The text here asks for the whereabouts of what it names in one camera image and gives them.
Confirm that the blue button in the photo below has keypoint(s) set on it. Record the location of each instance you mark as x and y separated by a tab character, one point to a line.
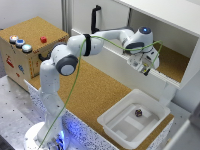
20	42

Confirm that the white plastic box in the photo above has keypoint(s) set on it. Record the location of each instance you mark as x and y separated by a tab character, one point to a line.
113	121

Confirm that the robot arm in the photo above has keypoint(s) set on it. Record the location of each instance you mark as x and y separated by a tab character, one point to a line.
66	55

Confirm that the wooden drawer box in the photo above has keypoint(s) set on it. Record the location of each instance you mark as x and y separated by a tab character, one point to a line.
31	30

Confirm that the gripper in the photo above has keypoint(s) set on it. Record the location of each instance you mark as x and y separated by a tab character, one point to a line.
143	60

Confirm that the red button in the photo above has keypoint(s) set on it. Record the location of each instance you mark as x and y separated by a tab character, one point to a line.
13	39

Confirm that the pink block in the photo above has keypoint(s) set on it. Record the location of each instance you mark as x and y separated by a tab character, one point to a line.
43	39

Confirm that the green button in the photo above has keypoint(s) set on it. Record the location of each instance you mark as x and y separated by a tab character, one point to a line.
26	48

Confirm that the white cabinet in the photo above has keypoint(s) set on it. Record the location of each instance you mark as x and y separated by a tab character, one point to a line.
173	16

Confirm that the white sliding door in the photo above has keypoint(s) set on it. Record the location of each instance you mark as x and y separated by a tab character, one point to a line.
110	15

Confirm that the purple block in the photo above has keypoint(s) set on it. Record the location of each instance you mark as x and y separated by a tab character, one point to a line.
138	112

